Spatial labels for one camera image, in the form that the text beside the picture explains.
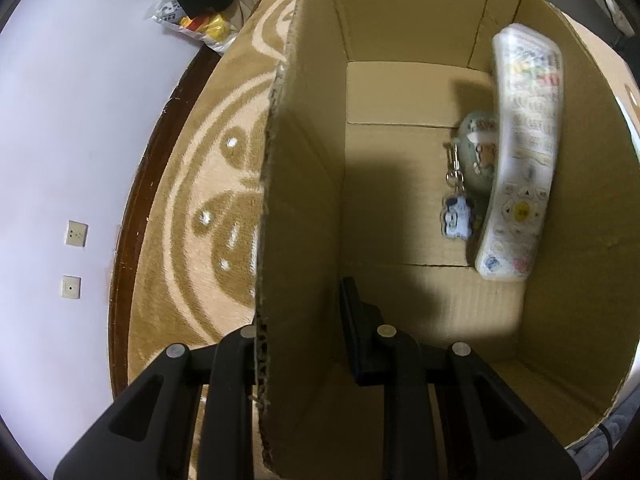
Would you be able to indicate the white remote control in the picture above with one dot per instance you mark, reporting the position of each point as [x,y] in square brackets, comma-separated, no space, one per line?
[525,160]

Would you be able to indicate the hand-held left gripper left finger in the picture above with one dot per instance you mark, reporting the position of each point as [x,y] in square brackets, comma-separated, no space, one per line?
[234,366]

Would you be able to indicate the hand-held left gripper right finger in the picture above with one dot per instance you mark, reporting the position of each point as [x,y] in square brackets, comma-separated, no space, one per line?
[358,341]

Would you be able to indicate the brown cardboard box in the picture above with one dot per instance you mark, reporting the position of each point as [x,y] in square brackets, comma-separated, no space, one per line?
[400,240]

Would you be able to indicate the beige brown patterned rug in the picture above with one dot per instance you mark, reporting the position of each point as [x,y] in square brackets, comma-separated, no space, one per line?
[200,160]

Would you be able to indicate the beige wall outlet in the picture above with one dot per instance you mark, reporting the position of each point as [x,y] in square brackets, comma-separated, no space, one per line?
[71,287]
[77,234]

